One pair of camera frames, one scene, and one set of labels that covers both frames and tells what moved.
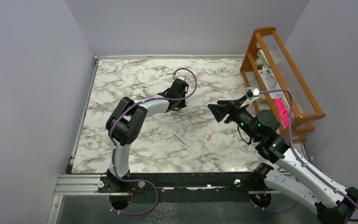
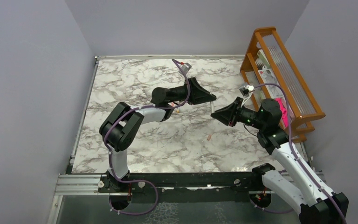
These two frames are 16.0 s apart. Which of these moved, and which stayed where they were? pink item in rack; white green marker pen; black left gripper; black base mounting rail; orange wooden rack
Moved: white green marker pen; black left gripper
Stayed: pink item in rack; orange wooden rack; black base mounting rail
